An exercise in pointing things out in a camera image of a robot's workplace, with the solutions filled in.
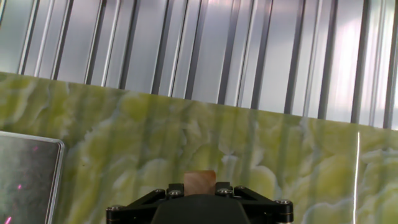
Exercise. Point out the small wooden cube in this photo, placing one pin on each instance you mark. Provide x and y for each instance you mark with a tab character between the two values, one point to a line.
199	183

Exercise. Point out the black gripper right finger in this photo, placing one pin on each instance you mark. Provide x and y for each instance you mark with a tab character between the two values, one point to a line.
264	207

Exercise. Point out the green marble pattern mat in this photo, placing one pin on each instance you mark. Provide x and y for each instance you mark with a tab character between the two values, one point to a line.
248	149

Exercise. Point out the silver digital pocket scale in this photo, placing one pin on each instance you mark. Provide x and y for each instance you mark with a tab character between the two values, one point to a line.
28	180

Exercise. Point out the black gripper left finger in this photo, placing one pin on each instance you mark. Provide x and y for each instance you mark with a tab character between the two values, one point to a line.
136	207

